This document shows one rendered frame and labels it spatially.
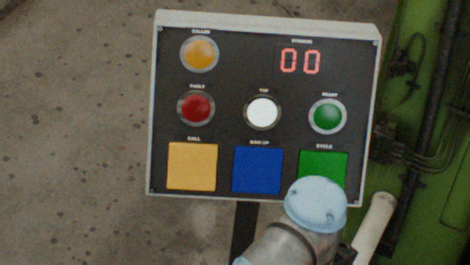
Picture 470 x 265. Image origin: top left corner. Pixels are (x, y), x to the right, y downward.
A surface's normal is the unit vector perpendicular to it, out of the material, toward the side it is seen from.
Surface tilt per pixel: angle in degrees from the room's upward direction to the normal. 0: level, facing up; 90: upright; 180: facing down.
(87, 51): 0
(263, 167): 60
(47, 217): 0
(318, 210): 0
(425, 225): 90
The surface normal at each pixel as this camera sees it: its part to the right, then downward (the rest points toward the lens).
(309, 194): 0.11, -0.65
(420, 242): -0.41, 0.66
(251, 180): 0.06, 0.33
